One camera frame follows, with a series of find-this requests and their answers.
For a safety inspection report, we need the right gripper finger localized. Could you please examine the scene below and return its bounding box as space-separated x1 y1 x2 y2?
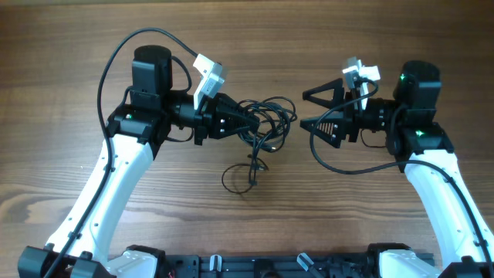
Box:
302 78 345 109
314 112 346 148

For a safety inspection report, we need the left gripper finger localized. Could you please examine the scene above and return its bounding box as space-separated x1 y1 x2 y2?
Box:
210 119 259 139
219 94 259 124

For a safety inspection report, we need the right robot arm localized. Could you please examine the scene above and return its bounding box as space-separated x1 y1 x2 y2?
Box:
300 58 493 277

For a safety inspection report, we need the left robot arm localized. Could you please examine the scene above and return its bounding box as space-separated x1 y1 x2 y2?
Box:
18 45 260 277

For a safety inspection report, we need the right camera black cable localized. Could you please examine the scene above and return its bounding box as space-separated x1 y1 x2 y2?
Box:
308 76 489 263

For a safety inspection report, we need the camera black cable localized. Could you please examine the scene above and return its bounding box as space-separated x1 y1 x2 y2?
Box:
42 27 200 278
308 76 489 263

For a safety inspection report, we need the left camera black cable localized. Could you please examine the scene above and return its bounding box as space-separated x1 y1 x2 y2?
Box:
42 27 200 278

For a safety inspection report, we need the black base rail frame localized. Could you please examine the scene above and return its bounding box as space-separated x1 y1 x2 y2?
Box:
166 253 373 278

